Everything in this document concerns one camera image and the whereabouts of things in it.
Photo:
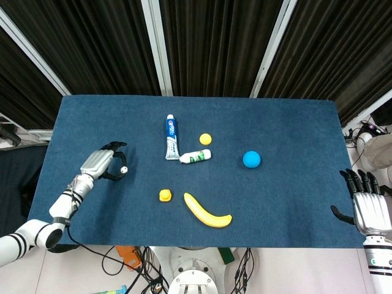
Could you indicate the yellow toy duck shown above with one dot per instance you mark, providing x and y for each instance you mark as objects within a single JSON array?
[{"x": 165, "y": 195}]

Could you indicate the orange box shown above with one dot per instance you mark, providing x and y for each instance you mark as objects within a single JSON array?
[{"x": 130, "y": 258}]

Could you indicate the small white dice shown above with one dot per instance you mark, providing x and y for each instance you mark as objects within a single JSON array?
[{"x": 123, "y": 169}]

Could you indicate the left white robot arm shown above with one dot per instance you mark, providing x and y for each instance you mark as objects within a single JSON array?
[{"x": 55, "y": 214}]

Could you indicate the blue table cloth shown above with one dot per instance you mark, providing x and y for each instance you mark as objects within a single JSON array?
[{"x": 214, "y": 183}]

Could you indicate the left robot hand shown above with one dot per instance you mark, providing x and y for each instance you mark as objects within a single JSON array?
[{"x": 101, "y": 160}]

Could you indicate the blue white toothpaste tube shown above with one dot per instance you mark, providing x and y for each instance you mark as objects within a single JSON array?
[{"x": 172, "y": 137}]

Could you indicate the green block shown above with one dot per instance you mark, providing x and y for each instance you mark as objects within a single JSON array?
[{"x": 226, "y": 255}]

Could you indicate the beige bag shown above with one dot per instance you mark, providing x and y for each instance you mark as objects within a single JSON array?
[{"x": 375, "y": 151}]

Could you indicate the yellow banana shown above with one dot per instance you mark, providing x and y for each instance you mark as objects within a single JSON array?
[{"x": 203, "y": 212}]

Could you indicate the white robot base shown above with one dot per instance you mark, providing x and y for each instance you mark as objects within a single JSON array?
[{"x": 191, "y": 272}]

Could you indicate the blue ball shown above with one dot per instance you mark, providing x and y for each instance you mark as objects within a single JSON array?
[{"x": 251, "y": 159}]

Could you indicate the white green small bottle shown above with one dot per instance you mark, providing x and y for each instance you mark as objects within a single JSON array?
[{"x": 196, "y": 156}]

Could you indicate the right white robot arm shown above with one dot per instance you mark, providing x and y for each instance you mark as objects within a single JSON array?
[{"x": 379, "y": 263}]

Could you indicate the yellow round cap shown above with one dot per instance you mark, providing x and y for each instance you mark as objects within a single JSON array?
[{"x": 205, "y": 139}]

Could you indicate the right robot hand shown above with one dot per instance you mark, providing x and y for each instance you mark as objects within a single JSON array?
[{"x": 369, "y": 211}]

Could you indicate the white frame post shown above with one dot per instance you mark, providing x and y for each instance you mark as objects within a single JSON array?
[
  {"x": 271, "y": 49},
  {"x": 364, "y": 113},
  {"x": 156, "y": 46},
  {"x": 33, "y": 53}
]

